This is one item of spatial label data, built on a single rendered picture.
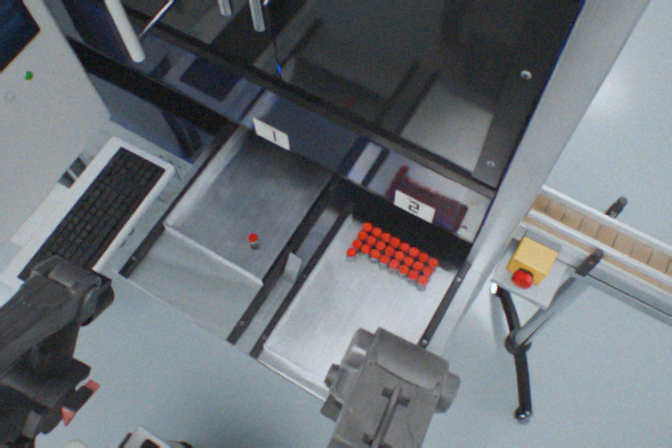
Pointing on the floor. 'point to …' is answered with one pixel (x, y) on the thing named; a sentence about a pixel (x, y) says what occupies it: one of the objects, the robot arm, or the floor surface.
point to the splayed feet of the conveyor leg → (516, 357)
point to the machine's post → (553, 125)
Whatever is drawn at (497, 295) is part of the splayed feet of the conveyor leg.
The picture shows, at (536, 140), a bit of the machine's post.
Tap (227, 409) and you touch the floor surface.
